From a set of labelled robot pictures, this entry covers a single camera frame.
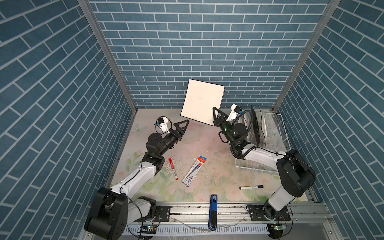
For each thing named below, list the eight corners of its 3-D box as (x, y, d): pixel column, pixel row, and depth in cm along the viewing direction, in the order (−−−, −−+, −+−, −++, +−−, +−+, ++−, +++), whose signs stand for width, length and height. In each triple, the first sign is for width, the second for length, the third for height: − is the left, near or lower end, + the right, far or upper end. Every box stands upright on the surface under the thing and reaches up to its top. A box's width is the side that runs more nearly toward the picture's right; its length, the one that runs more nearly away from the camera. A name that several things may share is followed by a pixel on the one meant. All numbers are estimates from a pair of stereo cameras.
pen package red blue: (181, 182, 86) (181, 181, 84) (200, 156, 97) (200, 154, 95) (188, 187, 84) (188, 186, 83) (206, 160, 95) (206, 158, 94)
